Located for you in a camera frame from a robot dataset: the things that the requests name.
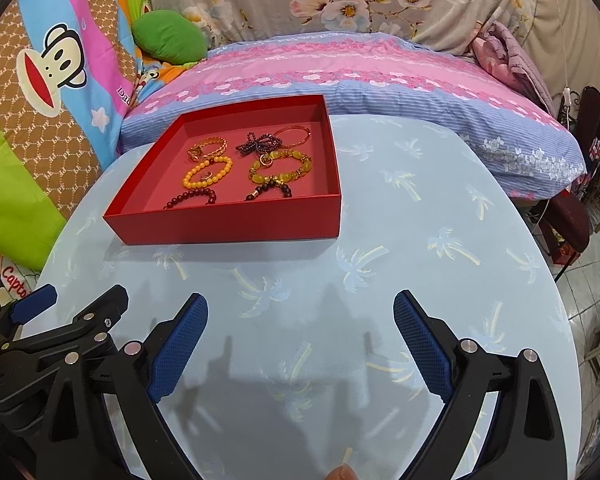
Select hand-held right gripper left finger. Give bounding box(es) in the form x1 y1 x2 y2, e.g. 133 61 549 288
32 294 209 480

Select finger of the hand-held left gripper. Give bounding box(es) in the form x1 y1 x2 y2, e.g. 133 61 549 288
9 284 57 325
55 285 129 348

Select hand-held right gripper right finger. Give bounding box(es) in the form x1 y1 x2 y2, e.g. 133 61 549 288
394 290 567 480

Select red jewelry box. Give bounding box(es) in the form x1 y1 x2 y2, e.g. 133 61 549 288
103 94 342 246

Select red bead bracelet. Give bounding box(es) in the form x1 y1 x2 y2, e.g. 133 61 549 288
164 189 217 209

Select yellow bead bracelet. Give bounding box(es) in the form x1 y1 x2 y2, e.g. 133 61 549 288
182 156 233 190

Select dark bead bracelet gold spacers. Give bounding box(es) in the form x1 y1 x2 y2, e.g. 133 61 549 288
245 182 293 202

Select gold chain bracelet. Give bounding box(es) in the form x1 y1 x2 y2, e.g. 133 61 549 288
188 136 228 162

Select yellow cat-eye stone bracelet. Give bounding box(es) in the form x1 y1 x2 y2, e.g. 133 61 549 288
247 149 313 184

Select purple garnet bead bracelet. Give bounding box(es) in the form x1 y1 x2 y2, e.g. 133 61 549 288
236 132 281 156

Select rose gold bangle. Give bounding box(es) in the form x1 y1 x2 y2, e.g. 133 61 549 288
272 126 312 148

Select monkey printed colourful blanket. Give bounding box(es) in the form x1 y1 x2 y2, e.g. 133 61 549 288
0 0 162 311

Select dark red chair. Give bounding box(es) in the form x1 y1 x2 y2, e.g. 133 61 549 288
535 85 600 267

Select pink and blue striped pillow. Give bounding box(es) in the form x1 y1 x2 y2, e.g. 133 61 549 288
117 31 588 203

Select green pillow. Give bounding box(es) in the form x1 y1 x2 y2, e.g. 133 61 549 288
131 10 208 66

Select folded purple blanket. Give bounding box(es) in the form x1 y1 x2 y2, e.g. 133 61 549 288
470 21 556 116

